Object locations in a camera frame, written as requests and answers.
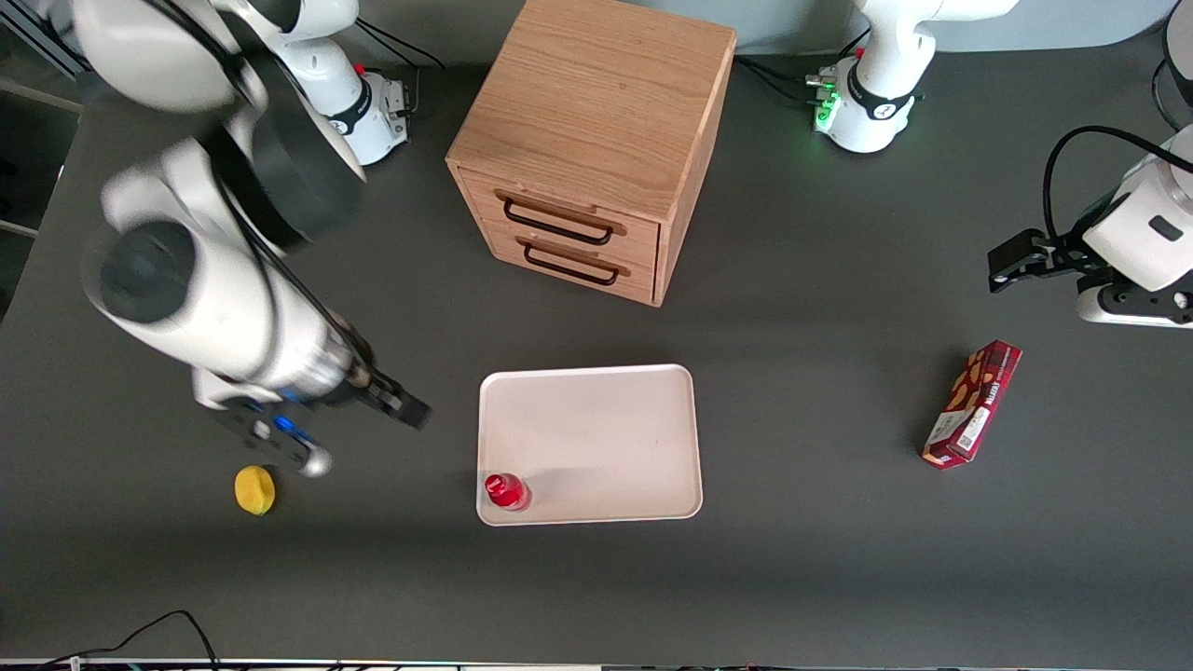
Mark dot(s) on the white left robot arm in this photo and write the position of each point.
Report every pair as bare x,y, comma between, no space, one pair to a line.
885,56

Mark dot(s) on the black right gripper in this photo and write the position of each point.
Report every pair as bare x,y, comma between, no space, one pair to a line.
377,390

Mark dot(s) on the yellow lemon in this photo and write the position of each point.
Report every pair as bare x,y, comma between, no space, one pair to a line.
254,490

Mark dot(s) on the pale pink plastic tray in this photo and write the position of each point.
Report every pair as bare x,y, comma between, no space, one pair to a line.
596,438

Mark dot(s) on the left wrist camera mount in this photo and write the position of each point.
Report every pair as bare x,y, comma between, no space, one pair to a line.
1132,306

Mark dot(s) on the wooden drawer cabinet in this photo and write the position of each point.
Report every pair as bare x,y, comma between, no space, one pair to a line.
596,102

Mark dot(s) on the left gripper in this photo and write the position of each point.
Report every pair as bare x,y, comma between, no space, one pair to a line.
1060,254

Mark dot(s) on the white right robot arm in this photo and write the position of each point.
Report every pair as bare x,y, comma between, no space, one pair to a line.
233,308

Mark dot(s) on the red coke bottle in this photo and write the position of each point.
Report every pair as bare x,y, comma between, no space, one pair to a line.
506,491

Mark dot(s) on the wooden drawer front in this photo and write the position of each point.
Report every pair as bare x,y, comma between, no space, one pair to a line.
569,210
596,284

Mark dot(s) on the red snack box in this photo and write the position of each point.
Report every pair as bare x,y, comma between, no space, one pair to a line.
974,403

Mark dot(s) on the aluminium frame rail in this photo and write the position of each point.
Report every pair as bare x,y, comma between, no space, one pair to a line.
28,47

